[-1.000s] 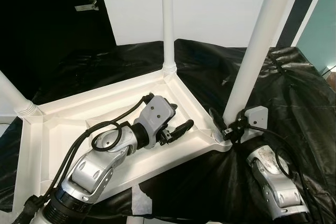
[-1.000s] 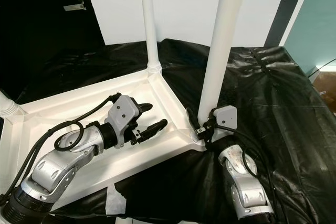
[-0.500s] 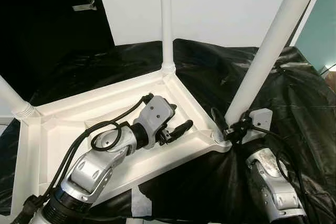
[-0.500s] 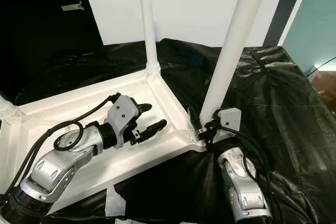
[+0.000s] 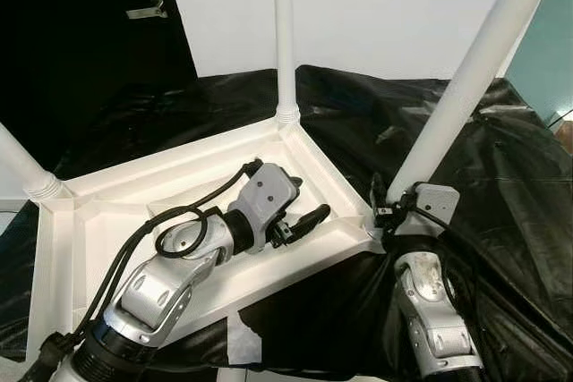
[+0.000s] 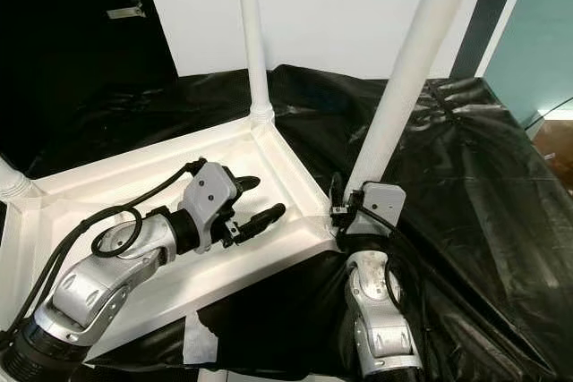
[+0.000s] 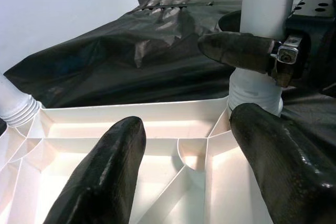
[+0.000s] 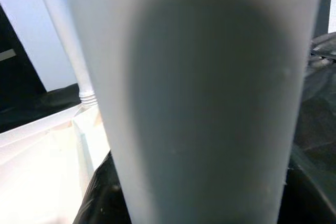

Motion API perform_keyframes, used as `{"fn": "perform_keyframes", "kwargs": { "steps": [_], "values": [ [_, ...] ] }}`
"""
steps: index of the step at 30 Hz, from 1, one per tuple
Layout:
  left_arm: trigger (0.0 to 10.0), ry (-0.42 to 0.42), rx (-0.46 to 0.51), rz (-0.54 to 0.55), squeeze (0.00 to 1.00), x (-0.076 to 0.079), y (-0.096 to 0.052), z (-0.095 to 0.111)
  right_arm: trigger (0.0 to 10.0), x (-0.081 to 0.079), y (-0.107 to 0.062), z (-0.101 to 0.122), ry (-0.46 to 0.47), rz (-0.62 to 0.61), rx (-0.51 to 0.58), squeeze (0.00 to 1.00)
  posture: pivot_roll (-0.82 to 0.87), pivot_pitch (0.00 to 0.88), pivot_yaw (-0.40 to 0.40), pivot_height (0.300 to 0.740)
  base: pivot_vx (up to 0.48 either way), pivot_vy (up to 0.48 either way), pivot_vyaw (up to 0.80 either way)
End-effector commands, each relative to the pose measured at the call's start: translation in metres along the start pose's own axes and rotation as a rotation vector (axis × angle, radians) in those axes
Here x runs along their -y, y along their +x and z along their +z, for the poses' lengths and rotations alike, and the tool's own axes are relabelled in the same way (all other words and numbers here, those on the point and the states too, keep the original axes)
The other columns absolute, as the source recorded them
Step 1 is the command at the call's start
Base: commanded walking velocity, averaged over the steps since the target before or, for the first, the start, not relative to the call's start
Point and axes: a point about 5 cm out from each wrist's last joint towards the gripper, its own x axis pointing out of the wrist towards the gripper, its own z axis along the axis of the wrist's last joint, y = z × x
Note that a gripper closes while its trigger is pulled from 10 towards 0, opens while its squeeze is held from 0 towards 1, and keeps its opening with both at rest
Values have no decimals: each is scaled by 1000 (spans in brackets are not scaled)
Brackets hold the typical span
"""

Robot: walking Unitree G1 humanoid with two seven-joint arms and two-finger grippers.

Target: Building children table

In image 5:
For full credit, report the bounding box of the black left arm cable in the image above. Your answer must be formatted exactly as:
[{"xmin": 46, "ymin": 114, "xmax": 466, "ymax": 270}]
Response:
[{"xmin": 27, "ymin": 158, "xmax": 265, "ymax": 374}]

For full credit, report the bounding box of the black plastic table cover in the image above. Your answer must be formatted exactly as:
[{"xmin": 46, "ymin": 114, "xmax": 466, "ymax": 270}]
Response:
[{"xmin": 0, "ymin": 64, "xmax": 573, "ymax": 378}]

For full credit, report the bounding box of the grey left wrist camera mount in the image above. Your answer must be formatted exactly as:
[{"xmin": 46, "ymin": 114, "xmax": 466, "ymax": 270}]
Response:
[{"xmin": 235, "ymin": 163, "xmax": 301, "ymax": 253}]

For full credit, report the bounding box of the green glass panel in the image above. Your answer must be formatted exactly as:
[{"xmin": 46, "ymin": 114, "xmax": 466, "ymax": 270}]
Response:
[{"xmin": 506, "ymin": 0, "xmax": 573, "ymax": 123}]

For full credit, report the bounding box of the silver door handle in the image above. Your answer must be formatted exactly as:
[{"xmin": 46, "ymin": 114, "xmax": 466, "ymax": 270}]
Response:
[{"xmin": 125, "ymin": 0, "xmax": 168, "ymax": 21}]

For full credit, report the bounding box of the black door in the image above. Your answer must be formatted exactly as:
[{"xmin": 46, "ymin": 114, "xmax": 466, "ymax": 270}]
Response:
[{"xmin": 0, "ymin": 0, "xmax": 198, "ymax": 159}]

